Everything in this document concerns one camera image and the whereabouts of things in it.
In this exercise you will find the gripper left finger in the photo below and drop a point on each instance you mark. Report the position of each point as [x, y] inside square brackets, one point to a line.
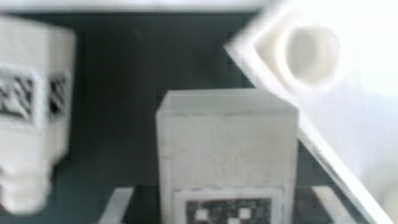
[115, 207]

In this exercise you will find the white leg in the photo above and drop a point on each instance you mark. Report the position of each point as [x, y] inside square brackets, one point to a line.
[37, 47]
[226, 131]

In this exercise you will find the white square tabletop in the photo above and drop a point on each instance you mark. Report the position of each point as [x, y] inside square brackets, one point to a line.
[316, 53]

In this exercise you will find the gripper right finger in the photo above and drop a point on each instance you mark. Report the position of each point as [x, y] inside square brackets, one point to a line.
[332, 205]

